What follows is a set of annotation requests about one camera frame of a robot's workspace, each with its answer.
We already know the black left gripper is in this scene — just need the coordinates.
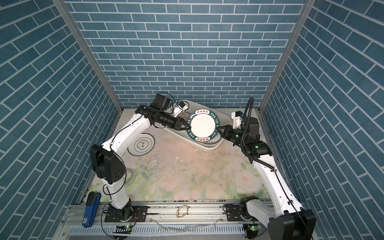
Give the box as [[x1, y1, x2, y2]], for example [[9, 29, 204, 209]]
[[158, 112, 192, 131]]

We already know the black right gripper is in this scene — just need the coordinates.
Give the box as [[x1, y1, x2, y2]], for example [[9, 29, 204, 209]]
[[217, 124, 249, 146]]

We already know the green rim plate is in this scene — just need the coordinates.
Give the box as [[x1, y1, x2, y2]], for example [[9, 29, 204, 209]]
[[187, 109, 220, 143]]

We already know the white clover plate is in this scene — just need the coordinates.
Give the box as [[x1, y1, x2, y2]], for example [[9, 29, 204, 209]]
[[127, 133, 155, 157]]

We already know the orange sunburst plate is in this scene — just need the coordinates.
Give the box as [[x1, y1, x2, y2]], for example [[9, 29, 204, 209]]
[[203, 136, 221, 145]]

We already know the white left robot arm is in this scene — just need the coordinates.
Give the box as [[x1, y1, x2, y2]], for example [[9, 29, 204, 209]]
[[90, 92, 190, 211]]

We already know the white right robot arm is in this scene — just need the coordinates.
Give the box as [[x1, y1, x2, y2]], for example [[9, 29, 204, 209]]
[[217, 117, 316, 240]]

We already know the white plastic bin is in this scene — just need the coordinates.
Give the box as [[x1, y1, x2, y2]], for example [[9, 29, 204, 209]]
[[165, 100, 232, 152]]

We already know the clear tape roll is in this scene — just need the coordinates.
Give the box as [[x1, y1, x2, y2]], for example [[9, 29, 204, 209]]
[[125, 169, 136, 188]]

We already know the beige rubber band loop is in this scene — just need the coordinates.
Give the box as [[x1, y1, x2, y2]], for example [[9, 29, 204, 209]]
[[176, 205, 190, 219]]

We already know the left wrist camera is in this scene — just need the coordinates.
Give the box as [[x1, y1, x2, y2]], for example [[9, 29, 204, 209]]
[[173, 101, 190, 117]]

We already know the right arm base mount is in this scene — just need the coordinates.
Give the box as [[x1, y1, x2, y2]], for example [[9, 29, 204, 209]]
[[222, 204, 249, 222]]

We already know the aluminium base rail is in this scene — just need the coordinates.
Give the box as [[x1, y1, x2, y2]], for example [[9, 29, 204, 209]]
[[59, 201, 310, 226]]

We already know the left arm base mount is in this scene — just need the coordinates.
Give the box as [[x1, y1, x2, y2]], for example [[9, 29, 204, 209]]
[[103, 204, 148, 223]]

